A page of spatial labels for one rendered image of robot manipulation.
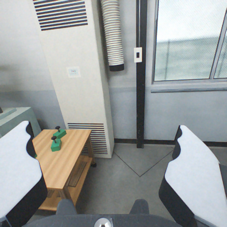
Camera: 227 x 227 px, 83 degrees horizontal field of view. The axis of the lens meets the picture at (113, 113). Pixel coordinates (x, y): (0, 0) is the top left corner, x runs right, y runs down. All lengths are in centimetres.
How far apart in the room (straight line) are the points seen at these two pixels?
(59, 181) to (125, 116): 107
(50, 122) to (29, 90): 54
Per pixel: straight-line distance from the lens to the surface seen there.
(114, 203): 147
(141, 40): 141
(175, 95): 165
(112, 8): 135
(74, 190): 140
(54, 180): 106
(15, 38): 202
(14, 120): 179
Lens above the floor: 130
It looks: 27 degrees down
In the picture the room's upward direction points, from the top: 6 degrees counter-clockwise
